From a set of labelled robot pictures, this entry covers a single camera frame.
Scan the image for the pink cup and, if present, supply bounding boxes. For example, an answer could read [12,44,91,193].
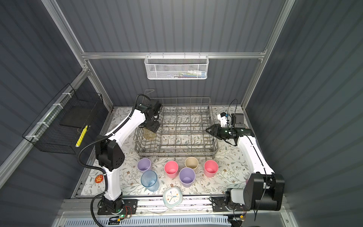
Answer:
[164,161,179,179]
[204,160,219,177]

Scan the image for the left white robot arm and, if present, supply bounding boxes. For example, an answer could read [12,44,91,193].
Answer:
[77,94,162,213]

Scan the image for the yellow marker pen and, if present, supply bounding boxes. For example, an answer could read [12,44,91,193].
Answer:
[75,125,88,148]

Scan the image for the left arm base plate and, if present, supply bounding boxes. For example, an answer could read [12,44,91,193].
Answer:
[97,198,138,215]

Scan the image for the white mesh wall basket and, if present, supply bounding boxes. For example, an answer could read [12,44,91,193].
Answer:
[144,56,209,80]

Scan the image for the black wire wall basket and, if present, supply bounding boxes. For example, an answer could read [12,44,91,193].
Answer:
[22,84,104,155]

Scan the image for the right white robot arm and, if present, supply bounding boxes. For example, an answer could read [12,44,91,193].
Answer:
[206,112,285,212]

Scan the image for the lilac cup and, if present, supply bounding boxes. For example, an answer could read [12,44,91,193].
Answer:
[137,158,152,173]
[179,167,196,188]

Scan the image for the items in white basket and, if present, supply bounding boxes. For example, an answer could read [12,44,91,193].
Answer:
[166,70,207,79]

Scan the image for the clear blue cup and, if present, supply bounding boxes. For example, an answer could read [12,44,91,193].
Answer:
[141,170,159,192]

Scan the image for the lilac cup front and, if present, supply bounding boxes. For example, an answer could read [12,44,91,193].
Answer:
[179,167,196,188]

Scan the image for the beige cup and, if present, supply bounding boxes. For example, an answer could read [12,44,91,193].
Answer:
[185,157,199,171]

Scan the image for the lilac cup left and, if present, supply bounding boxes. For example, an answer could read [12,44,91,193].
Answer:
[137,158,152,173]

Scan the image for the red round sticker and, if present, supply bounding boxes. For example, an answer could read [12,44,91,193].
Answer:
[95,175,104,183]

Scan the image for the clear amber glass cup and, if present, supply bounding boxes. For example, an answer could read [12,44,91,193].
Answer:
[143,128,157,141]

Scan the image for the grey wire dish rack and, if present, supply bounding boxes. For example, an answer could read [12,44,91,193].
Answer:
[134,89,218,157]

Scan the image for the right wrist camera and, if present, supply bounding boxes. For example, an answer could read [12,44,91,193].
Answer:
[217,112,229,128]

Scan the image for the white mint clock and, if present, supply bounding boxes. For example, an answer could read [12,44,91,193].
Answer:
[163,187,183,209]

